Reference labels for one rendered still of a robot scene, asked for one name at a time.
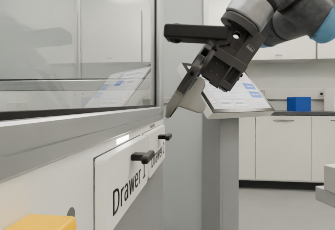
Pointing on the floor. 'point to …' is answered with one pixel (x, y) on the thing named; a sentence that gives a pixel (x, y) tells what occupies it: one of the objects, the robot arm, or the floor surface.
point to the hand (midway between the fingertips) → (168, 109)
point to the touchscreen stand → (220, 173)
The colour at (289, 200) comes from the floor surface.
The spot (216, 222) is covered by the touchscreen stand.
